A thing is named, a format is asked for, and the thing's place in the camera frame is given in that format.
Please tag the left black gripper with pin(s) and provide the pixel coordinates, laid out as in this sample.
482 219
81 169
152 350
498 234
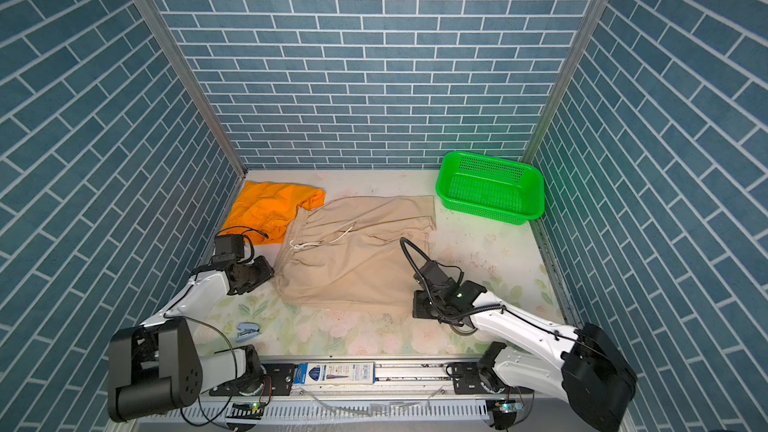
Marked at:
265 272

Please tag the white blue paper box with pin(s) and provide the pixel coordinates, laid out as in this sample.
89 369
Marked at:
334 373

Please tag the orange shorts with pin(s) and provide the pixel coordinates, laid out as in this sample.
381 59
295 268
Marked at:
263 211

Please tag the beige shorts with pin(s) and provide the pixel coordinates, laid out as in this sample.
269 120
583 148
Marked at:
346 254

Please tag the green plastic basket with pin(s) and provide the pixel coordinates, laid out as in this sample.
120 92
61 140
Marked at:
491 188

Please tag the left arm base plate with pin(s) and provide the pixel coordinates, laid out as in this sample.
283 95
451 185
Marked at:
275 380

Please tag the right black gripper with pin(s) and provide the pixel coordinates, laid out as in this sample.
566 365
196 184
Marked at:
417 305

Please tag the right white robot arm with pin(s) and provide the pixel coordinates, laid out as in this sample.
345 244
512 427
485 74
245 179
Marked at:
549 342

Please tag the white slotted cable duct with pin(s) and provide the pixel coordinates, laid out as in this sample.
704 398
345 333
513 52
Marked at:
317 412

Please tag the blue white small clip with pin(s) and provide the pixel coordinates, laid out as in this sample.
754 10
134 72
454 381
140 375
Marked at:
246 331

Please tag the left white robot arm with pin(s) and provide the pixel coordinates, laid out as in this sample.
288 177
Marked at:
169 360

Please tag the aluminium front rail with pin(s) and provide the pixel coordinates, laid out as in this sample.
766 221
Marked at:
420 375

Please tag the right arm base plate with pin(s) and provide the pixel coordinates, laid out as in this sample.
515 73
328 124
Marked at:
471 378

